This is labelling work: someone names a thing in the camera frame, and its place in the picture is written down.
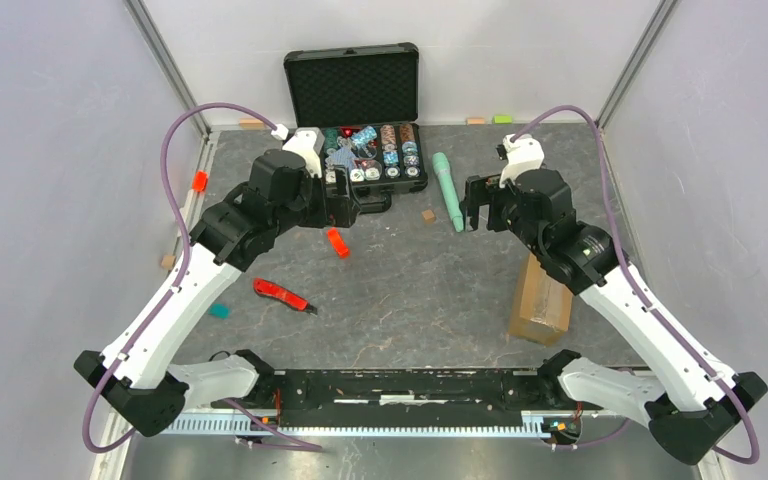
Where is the purple cable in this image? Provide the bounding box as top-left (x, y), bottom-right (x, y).
top-left (81, 102), bottom-right (324, 455)
top-left (513, 105), bottom-right (762, 465)

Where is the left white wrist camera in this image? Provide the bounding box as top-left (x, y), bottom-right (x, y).
top-left (270, 124), bottom-right (324, 179)

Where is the orange rectangular block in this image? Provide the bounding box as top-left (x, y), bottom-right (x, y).
top-left (326, 228), bottom-right (350, 259)

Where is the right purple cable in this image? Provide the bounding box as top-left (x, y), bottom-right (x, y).
top-left (513, 105), bottom-right (762, 465)

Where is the red black utility knife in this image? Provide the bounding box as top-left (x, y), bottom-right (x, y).
top-left (252, 278), bottom-right (318, 315)

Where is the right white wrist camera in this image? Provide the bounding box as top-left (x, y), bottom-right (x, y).
top-left (499, 134), bottom-right (545, 188)

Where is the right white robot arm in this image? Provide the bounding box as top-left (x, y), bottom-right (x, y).
top-left (461, 169), bottom-right (768, 465)

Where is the brown cardboard express box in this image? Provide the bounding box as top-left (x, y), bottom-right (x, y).
top-left (508, 254), bottom-right (573, 346)

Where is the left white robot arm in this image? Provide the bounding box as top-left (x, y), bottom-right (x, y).
top-left (74, 149), bottom-right (360, 437)

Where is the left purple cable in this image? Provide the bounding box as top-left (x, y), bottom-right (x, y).
top-left (81, 102), bottom-right (324, 455)

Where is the orange block on rail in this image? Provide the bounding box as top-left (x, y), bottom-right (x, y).
top-left (191, 170), bottom-right (209, 194)

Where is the teal small block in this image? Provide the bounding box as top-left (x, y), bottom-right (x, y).
top-left (208, 303), bottom-right (230, 319)

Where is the wooden block left edge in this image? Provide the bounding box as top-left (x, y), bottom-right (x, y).
top-left (160, 255), bottom-right (177, 271)

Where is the small wooden cube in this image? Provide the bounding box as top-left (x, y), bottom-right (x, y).
top-left (422, 210), bottom-right (436, 224)

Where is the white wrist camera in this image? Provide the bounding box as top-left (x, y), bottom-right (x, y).
top-left (499, 134), bottom-right (545, 188)
top-left (270, 124), bottom-right (324, 179)

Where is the mint green marker pen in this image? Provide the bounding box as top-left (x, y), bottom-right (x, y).
top-left (432, 152), bottom-right (465, 232)

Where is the white slotted cable duct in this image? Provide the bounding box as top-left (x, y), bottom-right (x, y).
top-left (162, 410), bottom-right (550, 440)

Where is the green block back wall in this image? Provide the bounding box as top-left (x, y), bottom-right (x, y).
top-left (492, 115), bottom-right (513, 124)

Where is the wooden block back wall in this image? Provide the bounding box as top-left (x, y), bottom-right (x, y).
top-left (238, 118), bottom-right (267, 130)

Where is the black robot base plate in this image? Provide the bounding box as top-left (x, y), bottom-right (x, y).
top-left (234, 350), bottom-right (587, 429)

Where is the black poker chip case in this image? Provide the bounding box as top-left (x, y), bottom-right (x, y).
top-left (283, 42), bottom-right (429, 213)

